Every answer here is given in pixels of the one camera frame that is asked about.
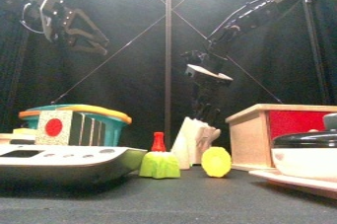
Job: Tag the black pot lid, grey knob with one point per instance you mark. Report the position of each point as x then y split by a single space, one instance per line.
306 139

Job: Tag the yellow-green round toy slice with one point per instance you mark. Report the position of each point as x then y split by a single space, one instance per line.
216 162

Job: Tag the teal basket with orange rim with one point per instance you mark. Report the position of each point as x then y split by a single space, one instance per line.
115 126

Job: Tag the vertical metal frame pole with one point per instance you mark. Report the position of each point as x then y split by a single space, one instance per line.
168 70

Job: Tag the white wooden knife block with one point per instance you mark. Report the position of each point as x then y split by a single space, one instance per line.
187 145

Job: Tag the beige wooden toy board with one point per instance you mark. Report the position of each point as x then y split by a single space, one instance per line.
7 138

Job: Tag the speckled box with red dot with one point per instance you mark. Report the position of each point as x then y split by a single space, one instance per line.
55 127

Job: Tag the white toy pot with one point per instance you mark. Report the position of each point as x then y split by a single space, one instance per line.
302 164

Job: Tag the wooden box with red inside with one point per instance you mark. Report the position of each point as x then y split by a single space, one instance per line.
252 135

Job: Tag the yellow toy block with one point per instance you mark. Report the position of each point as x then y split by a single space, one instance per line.
25 131

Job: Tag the dark side frame post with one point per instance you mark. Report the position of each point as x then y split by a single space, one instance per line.
316 57

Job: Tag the white digital kitchen scale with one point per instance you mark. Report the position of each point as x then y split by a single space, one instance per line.
65 164

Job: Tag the green toy lump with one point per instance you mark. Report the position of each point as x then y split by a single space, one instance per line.
160 165

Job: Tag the red toy bottle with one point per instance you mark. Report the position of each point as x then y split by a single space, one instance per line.
159 142

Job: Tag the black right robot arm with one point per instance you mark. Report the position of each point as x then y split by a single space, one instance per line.
272 6

